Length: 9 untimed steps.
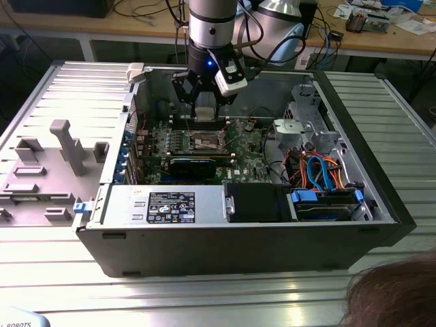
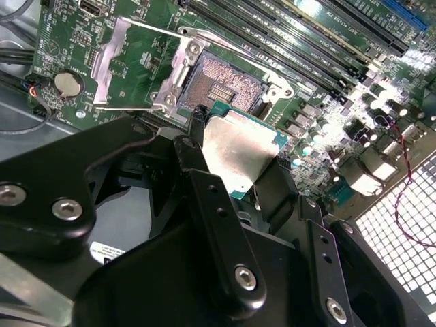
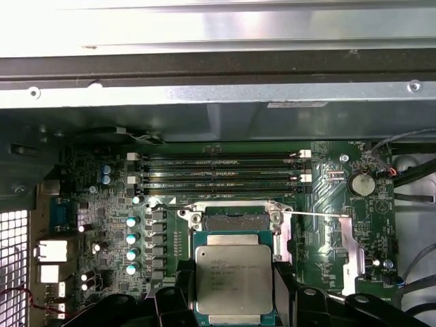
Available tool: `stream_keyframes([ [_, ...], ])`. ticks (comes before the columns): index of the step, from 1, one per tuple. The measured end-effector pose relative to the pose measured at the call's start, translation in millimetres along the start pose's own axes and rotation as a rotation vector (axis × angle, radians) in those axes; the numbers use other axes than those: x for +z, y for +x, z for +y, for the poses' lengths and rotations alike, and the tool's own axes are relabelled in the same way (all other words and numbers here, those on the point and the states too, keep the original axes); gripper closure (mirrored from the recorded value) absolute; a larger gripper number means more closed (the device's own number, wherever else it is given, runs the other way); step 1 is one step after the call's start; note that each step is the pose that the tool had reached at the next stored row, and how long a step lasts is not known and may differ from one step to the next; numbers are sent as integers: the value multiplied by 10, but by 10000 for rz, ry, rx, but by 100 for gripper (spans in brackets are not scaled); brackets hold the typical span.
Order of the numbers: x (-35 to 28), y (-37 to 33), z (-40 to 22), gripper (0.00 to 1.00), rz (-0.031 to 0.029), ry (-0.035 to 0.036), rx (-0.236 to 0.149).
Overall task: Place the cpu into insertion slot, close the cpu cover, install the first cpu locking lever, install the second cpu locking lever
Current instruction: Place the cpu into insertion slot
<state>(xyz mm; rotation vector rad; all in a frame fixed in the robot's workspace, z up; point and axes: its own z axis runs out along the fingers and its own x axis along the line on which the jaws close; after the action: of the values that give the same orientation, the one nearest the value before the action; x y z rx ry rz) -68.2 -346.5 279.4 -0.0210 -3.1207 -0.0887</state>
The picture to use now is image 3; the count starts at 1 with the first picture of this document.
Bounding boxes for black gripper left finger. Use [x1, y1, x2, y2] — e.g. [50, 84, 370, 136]
[63, 258, 198, 327]

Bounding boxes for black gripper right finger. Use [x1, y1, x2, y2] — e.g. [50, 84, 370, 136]
[271, 260, 435, 327]

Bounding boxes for silver cpu chip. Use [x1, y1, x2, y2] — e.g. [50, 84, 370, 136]
[191, 232, 275, 327]

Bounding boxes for metal socket cover frame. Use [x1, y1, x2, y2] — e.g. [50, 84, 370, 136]
[268, 202, 367, 297]

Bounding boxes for thin metal locking lever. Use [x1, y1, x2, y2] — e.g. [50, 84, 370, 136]
[272, 211, 351, 219]

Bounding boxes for cpu socket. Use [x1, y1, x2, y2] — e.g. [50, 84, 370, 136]
[175, 200, 296, 327]

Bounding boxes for black RAM slot white clips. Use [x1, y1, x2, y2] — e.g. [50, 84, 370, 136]
[126, 151, 313, 161]
[126, 172, 313, 183]

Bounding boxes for green motherboard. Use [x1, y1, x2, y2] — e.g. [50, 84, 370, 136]
[57, 139, 398, 327]

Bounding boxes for silver coin battery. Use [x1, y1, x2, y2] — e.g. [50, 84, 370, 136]
[350, 172, 375, 198]

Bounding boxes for silver network port block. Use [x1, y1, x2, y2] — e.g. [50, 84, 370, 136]
[33, 239, 69, 264]

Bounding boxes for blue serial port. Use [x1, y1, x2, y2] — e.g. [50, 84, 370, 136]
[49, 197, 79, 236]

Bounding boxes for white case label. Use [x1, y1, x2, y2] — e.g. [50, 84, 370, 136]
[266, 100, 328, 110]

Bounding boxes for black open pc case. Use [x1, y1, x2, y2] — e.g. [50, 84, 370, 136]
[0, 50, 436, 327]

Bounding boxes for labelled case fan wire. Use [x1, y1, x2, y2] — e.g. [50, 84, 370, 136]
[114, 126, 161, 144]

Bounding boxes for black cable bundle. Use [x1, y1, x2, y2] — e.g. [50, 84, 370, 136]
[390, 142, 436, 205]

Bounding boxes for grey wire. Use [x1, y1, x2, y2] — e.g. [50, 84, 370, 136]
[369, 127, 436, 154]

